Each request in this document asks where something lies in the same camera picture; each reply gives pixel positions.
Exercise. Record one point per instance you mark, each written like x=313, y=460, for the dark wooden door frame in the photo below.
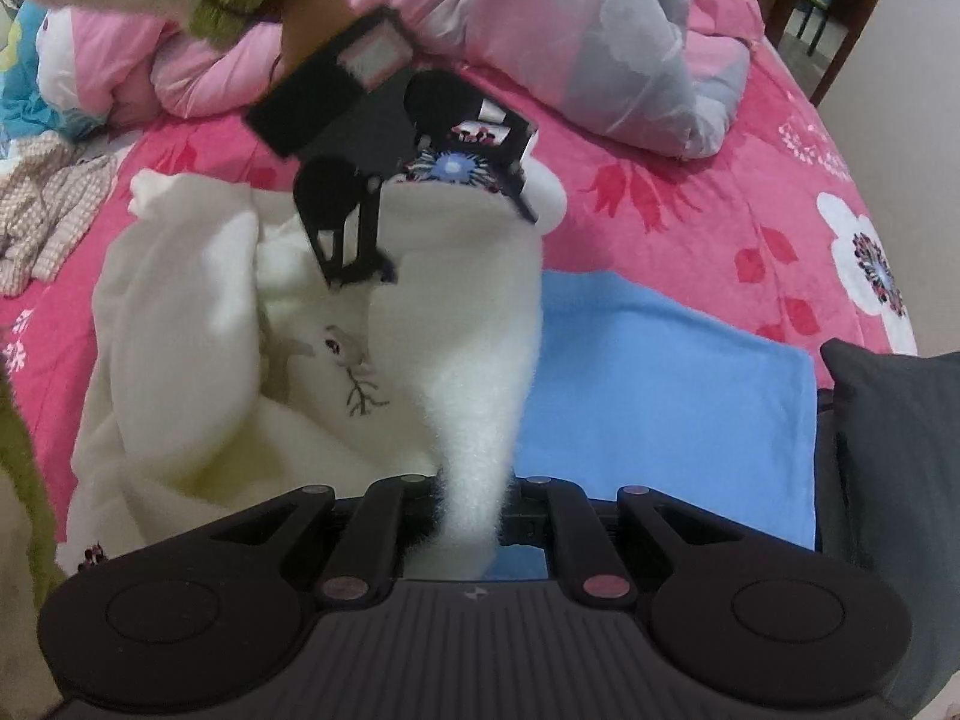
x=855, y=15

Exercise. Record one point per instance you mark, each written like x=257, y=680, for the blue folded cloth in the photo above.
x=660, y=405

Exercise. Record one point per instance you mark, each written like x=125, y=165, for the person's green fleece top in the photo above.
x=19, y=465

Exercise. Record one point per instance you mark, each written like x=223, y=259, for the tan checkered garment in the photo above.
x=52, y=210

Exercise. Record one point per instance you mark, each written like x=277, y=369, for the pink floral bed sheet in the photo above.
x=675, y=195

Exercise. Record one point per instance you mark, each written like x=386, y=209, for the white deer print fleece garment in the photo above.
x=187, y=330

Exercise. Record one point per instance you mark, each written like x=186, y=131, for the dark grey folded cloth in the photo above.
x=892, y=435

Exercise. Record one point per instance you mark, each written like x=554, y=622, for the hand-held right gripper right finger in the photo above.
x=562, y=532

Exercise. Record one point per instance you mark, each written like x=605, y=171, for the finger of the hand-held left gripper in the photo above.
x=369, y=232
x=521, y=124

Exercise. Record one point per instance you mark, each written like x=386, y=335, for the pink and grey quilt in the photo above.
x=540, y=7

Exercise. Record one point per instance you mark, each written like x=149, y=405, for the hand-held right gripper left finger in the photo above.
x=409, y=510

